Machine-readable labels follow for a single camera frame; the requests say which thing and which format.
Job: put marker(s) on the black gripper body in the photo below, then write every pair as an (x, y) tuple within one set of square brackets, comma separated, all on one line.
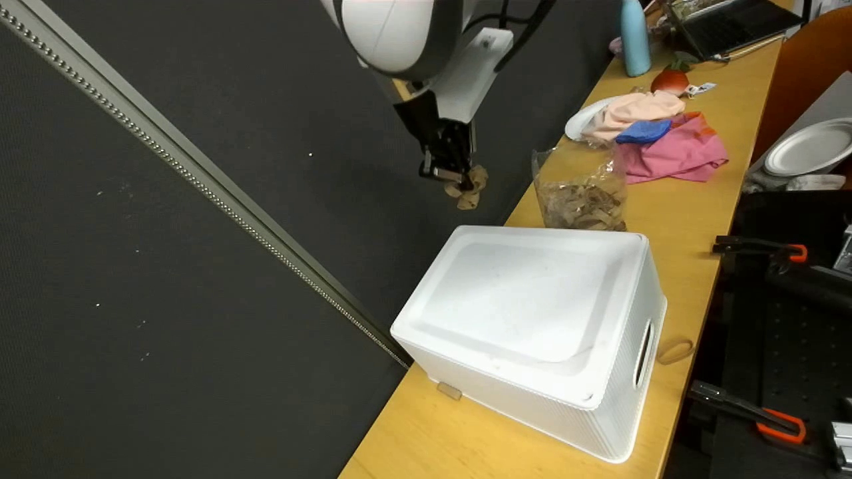
[(445, 143)]

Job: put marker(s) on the rubber band bunch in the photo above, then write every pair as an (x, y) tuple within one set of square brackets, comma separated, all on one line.
[(469, 190)]

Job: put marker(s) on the clear bag of rubber bands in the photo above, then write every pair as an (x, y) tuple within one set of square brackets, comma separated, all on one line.
[(580, 192)]

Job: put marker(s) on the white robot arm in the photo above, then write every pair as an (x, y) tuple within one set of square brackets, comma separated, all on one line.
[(408, 42)]

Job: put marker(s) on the rubber band near box front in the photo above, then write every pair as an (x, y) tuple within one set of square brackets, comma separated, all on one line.
[(676, 349)]

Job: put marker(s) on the white plate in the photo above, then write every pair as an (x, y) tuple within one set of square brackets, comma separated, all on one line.
[(584, 117)]

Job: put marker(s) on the peach cloth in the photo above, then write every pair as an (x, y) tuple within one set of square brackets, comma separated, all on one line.
[(625, 110)]

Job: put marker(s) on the white plastic storage box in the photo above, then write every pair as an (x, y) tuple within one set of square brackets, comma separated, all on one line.
[(552, 328)]

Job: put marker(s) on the blue bottle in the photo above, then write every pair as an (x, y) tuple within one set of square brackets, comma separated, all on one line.
[(636, 37)]

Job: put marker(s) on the red round object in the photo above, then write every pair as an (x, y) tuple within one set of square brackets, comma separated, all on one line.
[(676, 81)]

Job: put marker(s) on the pink cloth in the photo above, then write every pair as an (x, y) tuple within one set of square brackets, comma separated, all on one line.
[(688, 151)]

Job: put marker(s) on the laptop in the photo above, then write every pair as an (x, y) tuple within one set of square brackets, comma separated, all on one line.
[(722, 27)]

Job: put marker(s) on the left black orange clamp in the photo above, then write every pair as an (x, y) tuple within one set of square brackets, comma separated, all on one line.
[(778, 250)]

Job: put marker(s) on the black orange clamp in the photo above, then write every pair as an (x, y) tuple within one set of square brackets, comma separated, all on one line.
[(778, 250), (766, 420)]

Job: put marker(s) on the grey plate on side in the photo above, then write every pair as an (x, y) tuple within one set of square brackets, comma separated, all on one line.
[(810, 150)]

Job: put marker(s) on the right black orange clamp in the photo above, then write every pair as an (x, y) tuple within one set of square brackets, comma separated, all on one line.
[(766, 420)]

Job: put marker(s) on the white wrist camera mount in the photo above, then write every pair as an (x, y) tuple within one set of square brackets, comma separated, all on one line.
[(464, 82)]

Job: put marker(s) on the metal wall rail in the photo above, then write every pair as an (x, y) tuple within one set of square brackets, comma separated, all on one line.
[(55, 41)]

